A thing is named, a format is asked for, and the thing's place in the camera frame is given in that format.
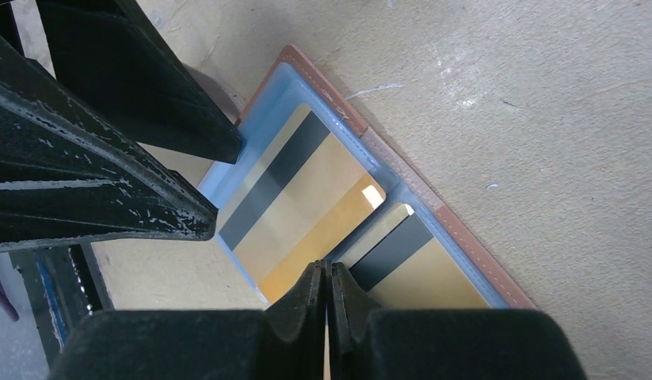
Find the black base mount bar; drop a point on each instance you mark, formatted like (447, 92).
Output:
(64, 285)

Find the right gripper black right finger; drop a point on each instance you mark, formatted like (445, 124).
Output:
(368, 341)

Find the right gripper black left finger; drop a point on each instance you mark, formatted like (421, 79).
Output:
(285, 341)

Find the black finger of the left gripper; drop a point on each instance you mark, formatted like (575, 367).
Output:
(110, 56)
(67, 176)

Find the gold striped credit card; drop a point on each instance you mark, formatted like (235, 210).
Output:
(302, 197)

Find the pink card holder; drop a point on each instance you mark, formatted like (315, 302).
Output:
(294, 80)

